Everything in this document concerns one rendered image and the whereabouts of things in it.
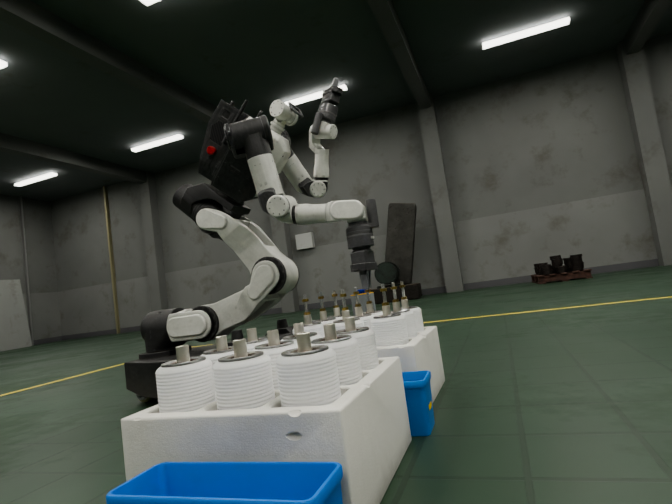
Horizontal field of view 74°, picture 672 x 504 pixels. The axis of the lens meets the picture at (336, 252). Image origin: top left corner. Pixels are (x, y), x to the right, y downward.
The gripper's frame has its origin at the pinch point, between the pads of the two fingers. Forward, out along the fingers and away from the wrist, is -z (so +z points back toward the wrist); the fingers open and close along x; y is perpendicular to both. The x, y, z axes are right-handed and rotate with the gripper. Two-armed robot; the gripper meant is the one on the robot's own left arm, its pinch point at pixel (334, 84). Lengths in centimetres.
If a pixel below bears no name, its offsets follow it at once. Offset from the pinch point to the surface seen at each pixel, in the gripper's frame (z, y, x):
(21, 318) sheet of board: 324, 80, -1104
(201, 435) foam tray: 119, 64, 110
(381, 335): 101, 13, 87
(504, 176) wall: -193, -568, -350
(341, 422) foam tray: 110, 52, 127
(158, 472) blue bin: 125, 68, 108
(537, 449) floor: 112, 8, 130
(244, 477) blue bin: 121, 60, 119
